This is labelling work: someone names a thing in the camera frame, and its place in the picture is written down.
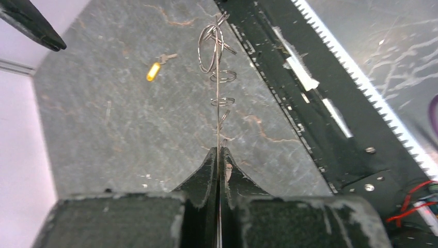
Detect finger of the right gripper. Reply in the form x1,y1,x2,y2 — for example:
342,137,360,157
1,0,67,52

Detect metal key organizer plate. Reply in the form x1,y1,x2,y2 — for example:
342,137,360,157
197,11,239,149

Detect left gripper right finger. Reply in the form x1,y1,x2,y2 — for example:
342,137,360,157
218,147,270,247

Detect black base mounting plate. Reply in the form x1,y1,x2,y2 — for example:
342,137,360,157
217,1,437,247

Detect yellow tagged key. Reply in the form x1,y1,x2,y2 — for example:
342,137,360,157
146,53,178,82

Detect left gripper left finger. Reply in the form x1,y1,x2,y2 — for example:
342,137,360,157
174,147,218,247

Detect white slotted cable duct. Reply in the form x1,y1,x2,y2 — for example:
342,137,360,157
292,1,437,180

